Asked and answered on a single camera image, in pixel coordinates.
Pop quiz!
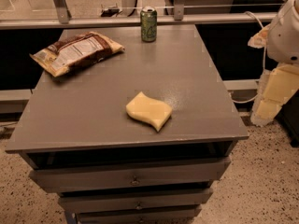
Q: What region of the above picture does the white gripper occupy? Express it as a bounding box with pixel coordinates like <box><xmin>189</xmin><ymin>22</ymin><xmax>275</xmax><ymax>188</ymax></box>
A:
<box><xmin>248</xmin><ymin>3</ymin><xmax>299</xmax><ymax>127</ymax></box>

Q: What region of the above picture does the bottom grey drawer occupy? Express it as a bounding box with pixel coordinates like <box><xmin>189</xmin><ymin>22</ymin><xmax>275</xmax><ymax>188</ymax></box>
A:
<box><xmin>78</xmin><ymin>205</ymin><xmax>202</xmax><ymax>224</ymax></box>

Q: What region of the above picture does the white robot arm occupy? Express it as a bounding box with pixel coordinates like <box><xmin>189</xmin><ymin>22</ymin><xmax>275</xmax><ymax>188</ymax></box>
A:
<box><xmin>248</xmin><ymin>0</ymin><xmax>299</xmax><ymax>126</ymax></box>

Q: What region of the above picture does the brown chip bag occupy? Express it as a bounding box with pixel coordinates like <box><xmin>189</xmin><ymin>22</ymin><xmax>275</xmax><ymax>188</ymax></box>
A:
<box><xmin>30</xmin><ymin>32</ymin><xmax>124</xmax><ymax>77</ymax></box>

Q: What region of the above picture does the metal railing frame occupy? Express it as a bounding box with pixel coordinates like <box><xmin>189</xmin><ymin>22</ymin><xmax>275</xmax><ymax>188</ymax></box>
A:
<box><xmin>0</xmin><ymin>0</ymin><xmax>286</xmax><ymax>30</ymax></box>

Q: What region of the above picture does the top grey drawer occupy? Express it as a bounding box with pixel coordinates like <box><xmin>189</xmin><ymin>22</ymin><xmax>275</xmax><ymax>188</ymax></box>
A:
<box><xmin>29</xmin><ymin>157</ymin><xmax>231</xmax><ymax>193</ymax></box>

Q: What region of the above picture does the grey drawer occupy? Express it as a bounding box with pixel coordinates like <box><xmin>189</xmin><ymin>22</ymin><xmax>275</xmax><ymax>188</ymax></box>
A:
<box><xmin>58</xmin><ymin>189</ymin><xmax>213</xmax><ymax>213</ymax></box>
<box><xmin>29</xmin><ymin>157</ymin><xmax>231</xmax><ymax>193</ymax></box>
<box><xmin>78</xmin><ymin>205</ymin><xmax>202</xmax><ymax>224</ymax></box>

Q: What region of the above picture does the white cable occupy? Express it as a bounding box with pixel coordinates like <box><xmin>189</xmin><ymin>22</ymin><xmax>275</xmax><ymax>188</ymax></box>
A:
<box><xmin>229</xmin><ymin>10</ymin><xmax>268</xmax><ymax>105</ymax></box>

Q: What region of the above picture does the grey drawer cabinet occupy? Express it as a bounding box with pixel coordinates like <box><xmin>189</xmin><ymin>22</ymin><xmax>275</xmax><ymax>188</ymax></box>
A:
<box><xmin>5</xmin><ymin>23</ymin><xmax>250</xmax><ymax>224</ymax></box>

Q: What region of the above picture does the green soda can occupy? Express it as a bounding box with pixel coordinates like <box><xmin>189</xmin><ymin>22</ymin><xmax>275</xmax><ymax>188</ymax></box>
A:
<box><xmin>140</xmin><ymin>7</ymin><xmax>157</xmax><ymax>42</ymax></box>

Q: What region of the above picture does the dark object behind railing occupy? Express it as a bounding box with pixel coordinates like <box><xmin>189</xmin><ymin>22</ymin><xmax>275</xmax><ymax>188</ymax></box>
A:
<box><xmin>101</xmin><ymin>4</ymin><xmax>121</xmax><ymax>17</ymax></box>

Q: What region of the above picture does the middle grey drawer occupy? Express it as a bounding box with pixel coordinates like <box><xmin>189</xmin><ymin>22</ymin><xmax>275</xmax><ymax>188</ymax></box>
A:
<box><xmin>58</xmin><ymin>189</ymin><xmax>213</xmax><ymax>213</ymax></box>

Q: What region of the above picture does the yellow wavy sponge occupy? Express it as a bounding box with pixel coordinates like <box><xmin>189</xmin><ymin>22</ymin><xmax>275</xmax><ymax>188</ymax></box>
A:
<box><xmin>125</xmin><ymin>91</ymin><xmax>173</xmax><ymax>132</ymax></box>

